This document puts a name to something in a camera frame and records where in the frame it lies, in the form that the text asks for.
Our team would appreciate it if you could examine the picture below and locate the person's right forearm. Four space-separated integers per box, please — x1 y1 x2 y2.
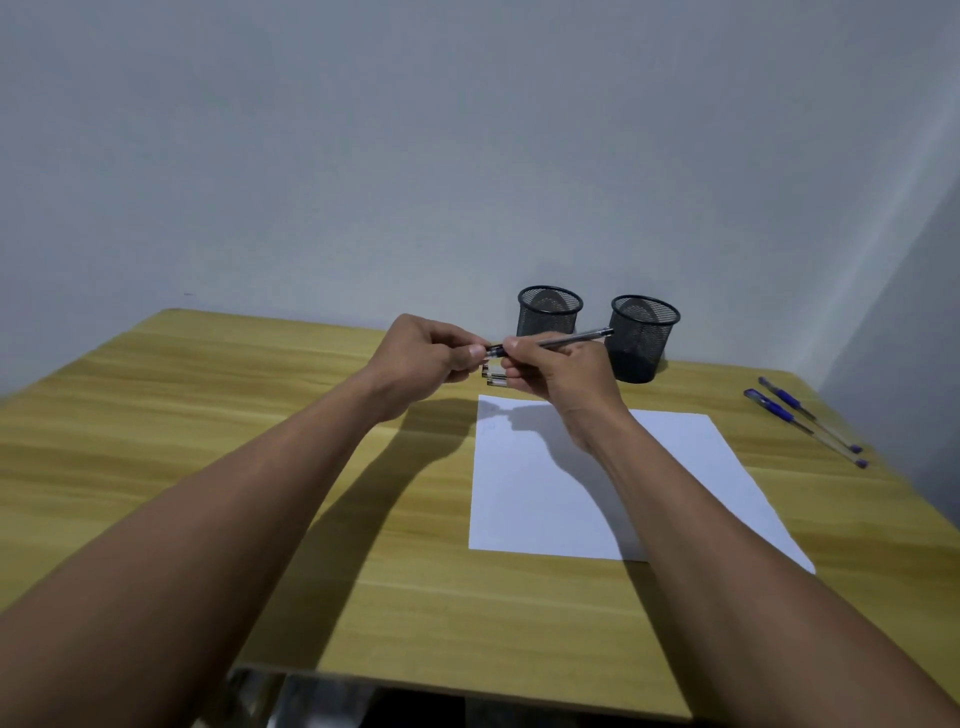
588 412 960 728

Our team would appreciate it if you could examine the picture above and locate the blue pen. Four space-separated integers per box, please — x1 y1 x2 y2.
743 387 870 471
757 376 865 456

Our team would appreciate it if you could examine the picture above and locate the white paper sheet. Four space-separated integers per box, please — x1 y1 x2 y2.
468 395 817 577

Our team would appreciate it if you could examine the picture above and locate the person's left forearm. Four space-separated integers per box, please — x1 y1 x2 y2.
0 374 395 728

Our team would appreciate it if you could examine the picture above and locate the black mesh pen cup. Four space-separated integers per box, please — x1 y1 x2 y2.
516 284 585 339
605 294 682 385

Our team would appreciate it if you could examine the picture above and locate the person's left hand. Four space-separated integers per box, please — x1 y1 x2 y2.
359 313 493 425

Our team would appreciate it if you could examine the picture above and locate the person's right hand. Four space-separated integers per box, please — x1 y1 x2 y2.
500 333 635 459

